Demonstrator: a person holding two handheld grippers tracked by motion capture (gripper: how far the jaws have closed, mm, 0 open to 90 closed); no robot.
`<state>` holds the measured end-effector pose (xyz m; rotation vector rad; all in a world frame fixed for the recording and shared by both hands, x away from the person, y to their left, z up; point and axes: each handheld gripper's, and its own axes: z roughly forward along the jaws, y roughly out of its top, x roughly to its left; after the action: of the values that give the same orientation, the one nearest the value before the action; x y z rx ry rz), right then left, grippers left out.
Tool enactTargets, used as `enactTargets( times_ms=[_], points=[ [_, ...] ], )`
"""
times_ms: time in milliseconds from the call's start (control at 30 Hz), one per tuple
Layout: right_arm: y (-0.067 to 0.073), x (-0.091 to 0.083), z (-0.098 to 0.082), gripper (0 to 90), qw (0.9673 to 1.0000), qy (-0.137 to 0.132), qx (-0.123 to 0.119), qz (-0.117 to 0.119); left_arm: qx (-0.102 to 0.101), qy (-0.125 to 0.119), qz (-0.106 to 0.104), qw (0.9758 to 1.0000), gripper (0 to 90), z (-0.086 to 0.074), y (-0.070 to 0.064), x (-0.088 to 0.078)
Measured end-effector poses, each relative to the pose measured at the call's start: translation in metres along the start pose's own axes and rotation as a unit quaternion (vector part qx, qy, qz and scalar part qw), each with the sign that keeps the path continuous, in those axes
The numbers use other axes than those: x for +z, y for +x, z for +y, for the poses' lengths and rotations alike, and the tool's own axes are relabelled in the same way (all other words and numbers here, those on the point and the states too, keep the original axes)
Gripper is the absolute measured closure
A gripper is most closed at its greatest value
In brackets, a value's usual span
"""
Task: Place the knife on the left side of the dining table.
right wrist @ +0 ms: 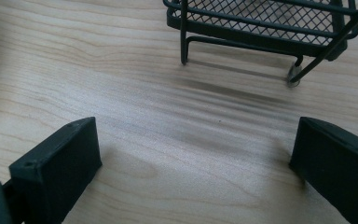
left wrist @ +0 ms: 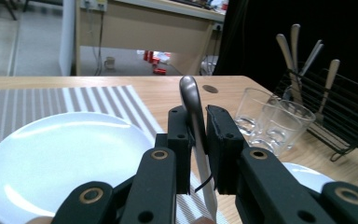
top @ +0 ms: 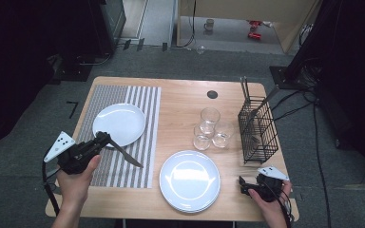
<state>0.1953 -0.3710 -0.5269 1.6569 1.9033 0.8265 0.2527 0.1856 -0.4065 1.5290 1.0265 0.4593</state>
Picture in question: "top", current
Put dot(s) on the black stand base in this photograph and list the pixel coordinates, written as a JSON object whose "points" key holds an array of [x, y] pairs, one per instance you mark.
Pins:
{"points": [[282, 77], [72, 71]]}

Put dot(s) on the person's left hand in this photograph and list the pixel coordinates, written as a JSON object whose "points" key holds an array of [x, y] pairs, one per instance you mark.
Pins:
{"points": [[72, 190]]}

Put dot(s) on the clear drinking glass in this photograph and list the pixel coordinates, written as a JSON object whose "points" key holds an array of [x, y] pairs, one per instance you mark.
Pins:
{"points": [[209, 118], [223, 137], [202, 141]]}

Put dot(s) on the white plate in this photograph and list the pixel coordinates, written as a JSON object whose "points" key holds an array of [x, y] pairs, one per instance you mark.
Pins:
{"points": [[117, 123], [190, 177], [188, 211]]}

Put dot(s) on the black round table grommet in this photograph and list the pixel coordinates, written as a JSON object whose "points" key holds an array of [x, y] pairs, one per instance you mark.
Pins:
{"points": [[212, 94]]}

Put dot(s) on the clear glass object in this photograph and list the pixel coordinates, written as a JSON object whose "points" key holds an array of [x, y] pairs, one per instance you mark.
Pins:
{"points": [[200, 49]]}

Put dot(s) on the silver table knife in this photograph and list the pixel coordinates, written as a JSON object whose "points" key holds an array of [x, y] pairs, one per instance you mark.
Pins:
{"points": [[126, 156]]}

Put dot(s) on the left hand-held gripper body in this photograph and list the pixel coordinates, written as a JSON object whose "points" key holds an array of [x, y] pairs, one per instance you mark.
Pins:
{"points": [[76, 158]]}

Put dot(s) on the silver cutlery piece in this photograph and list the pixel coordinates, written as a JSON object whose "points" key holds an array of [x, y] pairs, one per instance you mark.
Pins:
{"points": [[242, 87], [246, 88], [267, 99]]}

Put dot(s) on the grey white striped placemat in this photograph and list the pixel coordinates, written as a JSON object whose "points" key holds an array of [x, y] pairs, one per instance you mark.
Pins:
{"points": [[120, 95]]}

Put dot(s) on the grey mug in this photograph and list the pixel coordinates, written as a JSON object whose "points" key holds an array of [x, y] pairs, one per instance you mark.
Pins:
{"points": [[209, 24]]}

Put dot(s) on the white bag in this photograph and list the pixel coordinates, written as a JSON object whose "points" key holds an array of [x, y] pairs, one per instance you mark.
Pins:
{"points": [[267, 23]]}

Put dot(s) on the person's right hand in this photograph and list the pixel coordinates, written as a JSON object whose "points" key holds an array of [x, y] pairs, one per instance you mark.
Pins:
{"points": [[275, 212]]}

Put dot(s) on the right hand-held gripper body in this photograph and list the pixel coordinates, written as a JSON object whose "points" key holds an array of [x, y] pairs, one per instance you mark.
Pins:
{"points": [[269, 190]]}

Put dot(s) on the black cabinet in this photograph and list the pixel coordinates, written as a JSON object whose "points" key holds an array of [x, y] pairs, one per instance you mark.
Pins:
{"points": [[114, 22]]}

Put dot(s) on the black curtain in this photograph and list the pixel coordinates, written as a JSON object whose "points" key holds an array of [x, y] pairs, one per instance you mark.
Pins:
{"points": [[12, 63], [361, 95]]}

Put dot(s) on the black stand column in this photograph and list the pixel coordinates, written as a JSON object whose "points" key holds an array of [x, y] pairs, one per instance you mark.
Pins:
{"points": [[313, 38]]}

